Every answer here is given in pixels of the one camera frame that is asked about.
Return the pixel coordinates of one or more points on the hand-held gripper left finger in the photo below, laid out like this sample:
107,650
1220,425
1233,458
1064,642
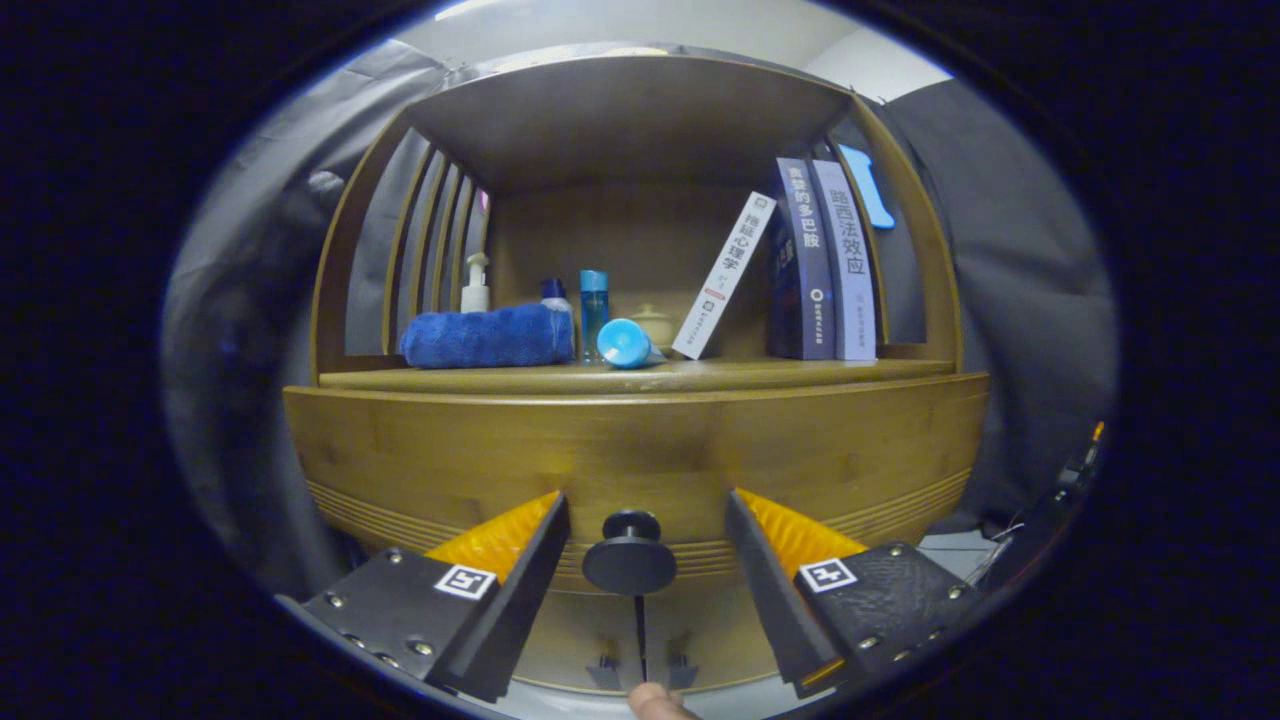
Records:
515,610

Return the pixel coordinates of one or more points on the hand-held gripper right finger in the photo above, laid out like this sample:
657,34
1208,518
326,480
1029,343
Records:
775,600

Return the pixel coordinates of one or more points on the light blue tube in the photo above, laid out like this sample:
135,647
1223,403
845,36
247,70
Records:
625,343

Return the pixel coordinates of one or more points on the wooden cabinet door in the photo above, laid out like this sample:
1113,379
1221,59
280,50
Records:
590,630
700,625

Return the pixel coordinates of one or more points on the wooden countertop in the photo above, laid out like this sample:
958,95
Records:
750,375

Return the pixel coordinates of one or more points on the wooden cabinet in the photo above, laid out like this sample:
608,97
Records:
620,120

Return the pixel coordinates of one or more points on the blue rolled towel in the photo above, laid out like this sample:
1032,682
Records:
490,338

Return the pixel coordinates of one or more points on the black device with orange tip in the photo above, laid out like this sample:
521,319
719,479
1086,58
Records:
1040,530

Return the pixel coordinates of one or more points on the cream lidded teacup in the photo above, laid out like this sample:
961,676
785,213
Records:
660,325

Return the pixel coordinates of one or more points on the clear blue bottle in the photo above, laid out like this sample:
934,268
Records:
594,310

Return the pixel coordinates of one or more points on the white pump bottle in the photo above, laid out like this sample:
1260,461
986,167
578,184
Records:
475,298

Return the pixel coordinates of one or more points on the white lotion bottle blue cap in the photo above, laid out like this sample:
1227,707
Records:
555,295

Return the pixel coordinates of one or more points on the white book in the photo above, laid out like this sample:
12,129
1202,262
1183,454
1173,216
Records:
725,275

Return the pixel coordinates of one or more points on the dark blue book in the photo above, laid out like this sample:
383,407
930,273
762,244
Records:
805,270

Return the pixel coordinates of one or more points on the pale lavender book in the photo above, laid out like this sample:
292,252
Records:
850,270

